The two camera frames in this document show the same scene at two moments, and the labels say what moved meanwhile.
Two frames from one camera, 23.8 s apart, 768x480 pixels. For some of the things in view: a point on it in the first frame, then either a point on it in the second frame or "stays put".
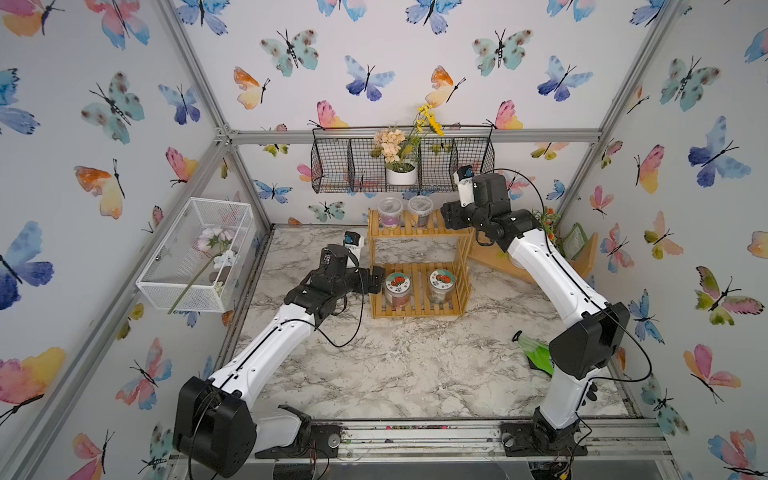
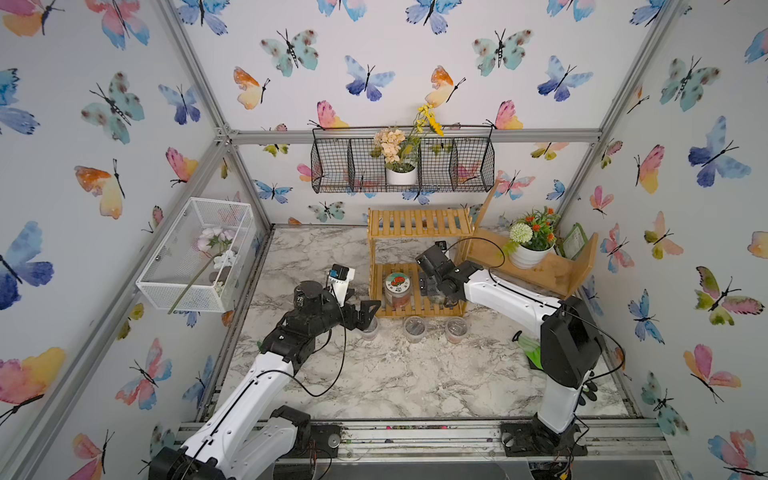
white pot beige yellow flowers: (401, 152) stays put
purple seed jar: (389, 209) to (371, 333)
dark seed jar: (421, 205) to (415, 329)
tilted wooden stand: (488, 253) stays put
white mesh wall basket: (196, 265) stays put
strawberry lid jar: (397, 289) stays put
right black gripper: (455, 214) to (422, 281)
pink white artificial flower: (211, 241) stays put
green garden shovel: (538, 354) stays put
